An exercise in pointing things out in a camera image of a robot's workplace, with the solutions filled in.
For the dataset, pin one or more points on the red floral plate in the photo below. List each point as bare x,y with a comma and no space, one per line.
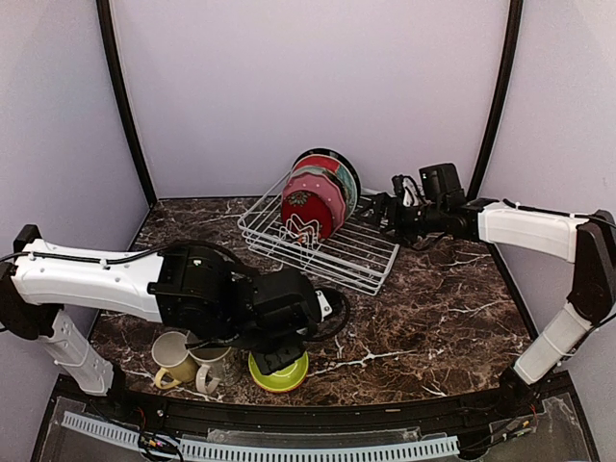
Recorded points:
302,210

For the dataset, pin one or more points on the black left frame post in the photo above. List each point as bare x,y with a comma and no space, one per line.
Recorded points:
108,35

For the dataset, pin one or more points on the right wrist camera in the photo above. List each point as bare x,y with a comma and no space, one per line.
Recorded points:
407,189

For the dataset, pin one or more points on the light teal plate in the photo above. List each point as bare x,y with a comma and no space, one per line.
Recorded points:
338,175

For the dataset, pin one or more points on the white wire dish rack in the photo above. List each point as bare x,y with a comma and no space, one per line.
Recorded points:
356,256

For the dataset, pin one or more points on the pink dotted scalloped plate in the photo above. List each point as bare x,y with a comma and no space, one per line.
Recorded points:
327,191

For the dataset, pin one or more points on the red and teal plate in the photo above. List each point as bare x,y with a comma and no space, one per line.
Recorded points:
320,160

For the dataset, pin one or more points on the black plate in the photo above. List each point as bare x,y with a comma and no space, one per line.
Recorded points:
334,154

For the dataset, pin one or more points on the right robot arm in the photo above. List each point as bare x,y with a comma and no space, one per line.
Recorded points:
436,204

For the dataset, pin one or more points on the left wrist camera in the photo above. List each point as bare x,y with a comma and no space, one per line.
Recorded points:
332,303

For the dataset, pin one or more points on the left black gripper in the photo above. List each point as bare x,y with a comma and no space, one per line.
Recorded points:
269,363

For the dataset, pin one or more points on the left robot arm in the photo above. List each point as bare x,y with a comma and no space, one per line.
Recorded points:
195,286

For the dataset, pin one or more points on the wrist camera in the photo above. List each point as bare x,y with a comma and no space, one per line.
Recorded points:
407,189
332,303

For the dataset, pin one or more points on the yellow mug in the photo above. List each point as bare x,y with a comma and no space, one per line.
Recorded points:
176,366

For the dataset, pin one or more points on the white patterned mug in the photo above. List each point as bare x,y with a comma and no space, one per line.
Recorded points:
221,366

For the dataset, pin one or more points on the black frame post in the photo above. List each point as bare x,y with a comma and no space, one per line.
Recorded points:
108,35
507,58

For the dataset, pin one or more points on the black front table rail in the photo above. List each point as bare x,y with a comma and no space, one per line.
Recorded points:
555,417

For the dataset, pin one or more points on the black right frame post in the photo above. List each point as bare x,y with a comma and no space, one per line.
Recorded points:
507,58

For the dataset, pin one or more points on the white slotted cable duct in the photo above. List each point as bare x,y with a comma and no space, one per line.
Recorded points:
190,449

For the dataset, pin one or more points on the lime green bowl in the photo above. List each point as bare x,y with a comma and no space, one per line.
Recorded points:
282,381

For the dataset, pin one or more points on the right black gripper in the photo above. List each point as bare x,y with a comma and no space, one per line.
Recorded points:
382,200

